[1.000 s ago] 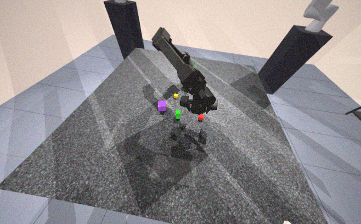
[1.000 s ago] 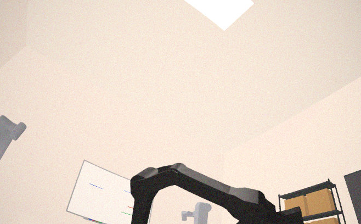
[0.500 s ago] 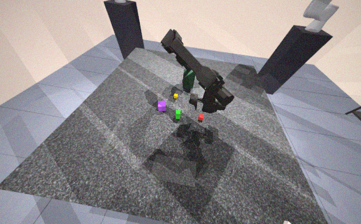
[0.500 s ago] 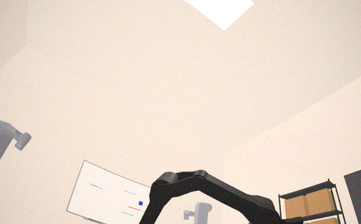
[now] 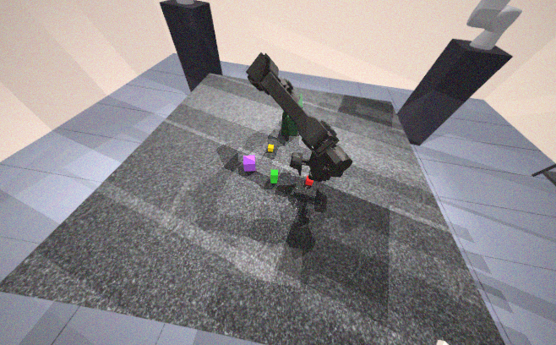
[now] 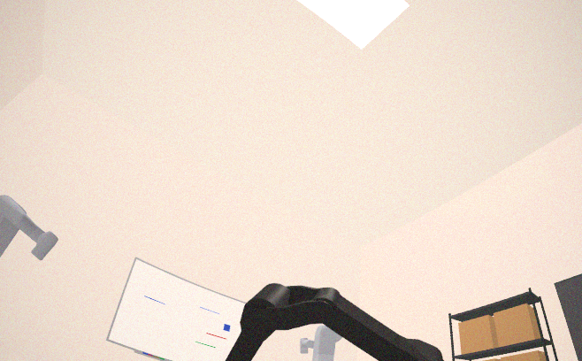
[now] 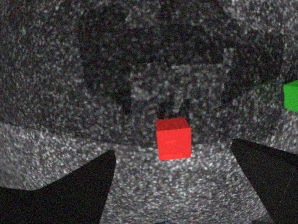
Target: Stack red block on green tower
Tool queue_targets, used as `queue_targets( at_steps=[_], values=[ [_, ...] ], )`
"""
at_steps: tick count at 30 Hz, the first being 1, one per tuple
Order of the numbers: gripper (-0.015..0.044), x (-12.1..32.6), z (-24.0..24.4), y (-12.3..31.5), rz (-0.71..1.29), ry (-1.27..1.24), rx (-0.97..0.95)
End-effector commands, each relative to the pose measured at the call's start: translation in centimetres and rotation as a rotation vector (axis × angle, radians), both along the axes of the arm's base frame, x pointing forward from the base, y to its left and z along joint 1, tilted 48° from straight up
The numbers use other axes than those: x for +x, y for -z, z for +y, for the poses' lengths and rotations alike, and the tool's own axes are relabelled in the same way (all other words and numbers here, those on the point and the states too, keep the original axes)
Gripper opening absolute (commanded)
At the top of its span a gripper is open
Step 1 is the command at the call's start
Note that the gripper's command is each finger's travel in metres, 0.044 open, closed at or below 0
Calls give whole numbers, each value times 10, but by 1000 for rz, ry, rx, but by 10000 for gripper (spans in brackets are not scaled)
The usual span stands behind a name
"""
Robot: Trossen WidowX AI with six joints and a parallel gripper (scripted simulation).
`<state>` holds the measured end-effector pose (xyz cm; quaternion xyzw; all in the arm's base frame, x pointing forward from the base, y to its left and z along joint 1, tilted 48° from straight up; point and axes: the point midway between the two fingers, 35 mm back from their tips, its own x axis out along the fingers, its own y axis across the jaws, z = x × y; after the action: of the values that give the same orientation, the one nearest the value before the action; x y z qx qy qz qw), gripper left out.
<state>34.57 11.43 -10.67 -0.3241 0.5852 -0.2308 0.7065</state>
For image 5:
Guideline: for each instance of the purple cube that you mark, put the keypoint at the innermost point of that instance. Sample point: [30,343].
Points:
[249,163]

